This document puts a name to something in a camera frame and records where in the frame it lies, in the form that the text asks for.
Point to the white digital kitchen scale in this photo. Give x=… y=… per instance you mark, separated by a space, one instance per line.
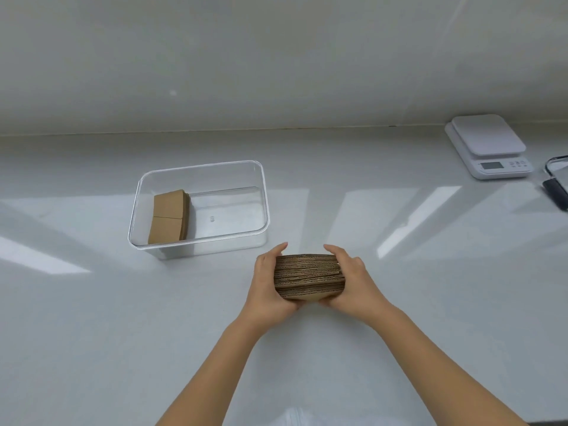
x=488 y=145

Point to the stack of corrugated cardboard sleeves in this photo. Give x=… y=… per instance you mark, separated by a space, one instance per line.
x=309 y=277

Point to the person's left forearm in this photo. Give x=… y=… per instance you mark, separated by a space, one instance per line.
x=212 y=374

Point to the brown cardboard sleeves bundle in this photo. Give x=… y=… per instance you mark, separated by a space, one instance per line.
x=169 y=216

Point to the person's right forearm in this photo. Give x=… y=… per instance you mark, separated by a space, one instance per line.
x=448 y=372

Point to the clear plastic storage box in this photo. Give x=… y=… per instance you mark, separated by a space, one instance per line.
x=199 y=208

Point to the person's left thumb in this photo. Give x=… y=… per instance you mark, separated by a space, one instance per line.
x=293 y=304

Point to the person's left hand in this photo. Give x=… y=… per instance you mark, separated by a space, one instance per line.
x=265 y=291

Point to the person's right thumb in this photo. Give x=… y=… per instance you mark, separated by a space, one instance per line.
x=329 y=299

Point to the person's right hand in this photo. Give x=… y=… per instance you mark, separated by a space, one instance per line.
x=360 y=289

